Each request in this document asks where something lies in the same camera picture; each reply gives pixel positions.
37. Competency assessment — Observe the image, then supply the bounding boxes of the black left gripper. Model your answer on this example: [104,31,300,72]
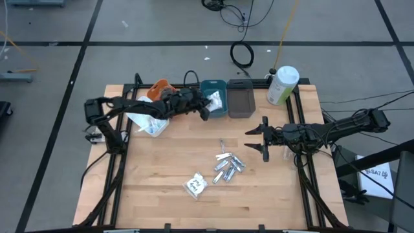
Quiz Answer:
[176,87,213,122]

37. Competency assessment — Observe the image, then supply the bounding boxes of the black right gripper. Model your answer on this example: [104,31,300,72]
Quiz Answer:
[243,115,286,163]

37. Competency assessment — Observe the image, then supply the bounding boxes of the labelled bag of cotton pads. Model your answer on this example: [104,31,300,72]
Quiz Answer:
[182,172,209,201]
[206,91,224,113]

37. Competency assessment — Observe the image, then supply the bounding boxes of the dark grey round sponge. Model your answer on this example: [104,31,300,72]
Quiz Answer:
[160,87,177,101]

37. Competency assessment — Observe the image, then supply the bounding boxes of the teal white toothbrush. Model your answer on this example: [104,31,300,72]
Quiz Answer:
[138,118,166,134]

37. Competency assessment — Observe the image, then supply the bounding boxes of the teal plastic bin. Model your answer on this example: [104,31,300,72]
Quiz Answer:
[199,80,228,118]

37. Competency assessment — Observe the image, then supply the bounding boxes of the grey plastic bin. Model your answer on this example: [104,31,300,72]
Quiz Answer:
[226,79,257,119]

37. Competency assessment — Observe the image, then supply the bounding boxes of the orange plastic bin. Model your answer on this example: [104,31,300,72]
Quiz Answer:
[146,78,177,102]

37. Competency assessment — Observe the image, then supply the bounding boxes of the white green wipes canister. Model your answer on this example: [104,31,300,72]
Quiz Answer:
[266,65,300,106]

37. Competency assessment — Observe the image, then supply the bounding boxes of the white plastic bin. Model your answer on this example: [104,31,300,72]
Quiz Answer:
[125,96,170,139]

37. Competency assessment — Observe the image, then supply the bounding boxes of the white printed cardboard box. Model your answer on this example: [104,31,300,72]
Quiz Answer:
[355,155,395,200]

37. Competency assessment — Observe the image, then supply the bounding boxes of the black slanted bar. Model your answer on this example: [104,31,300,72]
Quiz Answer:
[334,139,414,178]

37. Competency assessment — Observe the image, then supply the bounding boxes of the dark grey panel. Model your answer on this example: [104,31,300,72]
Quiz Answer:
[389,150,414,233]

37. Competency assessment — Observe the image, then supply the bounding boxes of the grey metal floor base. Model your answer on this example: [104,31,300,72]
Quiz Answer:
[0,71,35,83]

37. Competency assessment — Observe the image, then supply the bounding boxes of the black floor object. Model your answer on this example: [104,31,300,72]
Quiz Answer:
[0,100,14,127]

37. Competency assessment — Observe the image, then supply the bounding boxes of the coiled black cable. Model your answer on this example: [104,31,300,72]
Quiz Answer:
[230,41,255,69]

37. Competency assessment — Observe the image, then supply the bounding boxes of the black aluminium table frame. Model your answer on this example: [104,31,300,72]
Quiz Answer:
[73,72,349,233]

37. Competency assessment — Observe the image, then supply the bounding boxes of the loose black floor cables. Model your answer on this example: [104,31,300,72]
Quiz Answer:
[202,0,276,43]

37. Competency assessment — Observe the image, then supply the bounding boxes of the long yellow cable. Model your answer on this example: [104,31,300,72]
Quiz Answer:
[273,0,300,71]

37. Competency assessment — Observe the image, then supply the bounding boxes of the thin yellow floor cable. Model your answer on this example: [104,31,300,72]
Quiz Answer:
[0,30,41,74]

